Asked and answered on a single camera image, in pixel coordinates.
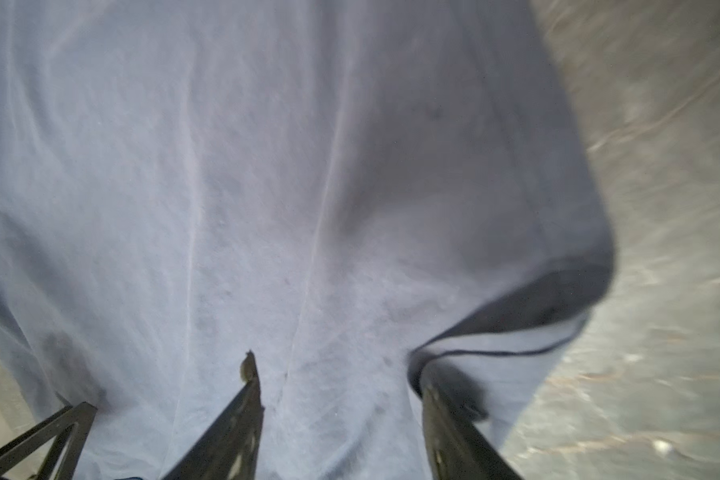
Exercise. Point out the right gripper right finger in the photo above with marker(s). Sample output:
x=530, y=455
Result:
x=455, y=448

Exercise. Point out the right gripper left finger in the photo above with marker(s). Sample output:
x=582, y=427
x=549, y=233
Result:
x=228, y=449

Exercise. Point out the grey blue tank top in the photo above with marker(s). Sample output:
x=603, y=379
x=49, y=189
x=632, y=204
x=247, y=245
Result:
x=365, y=194

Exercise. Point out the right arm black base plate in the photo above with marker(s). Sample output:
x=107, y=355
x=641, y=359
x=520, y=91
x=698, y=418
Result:
x=66, y=431

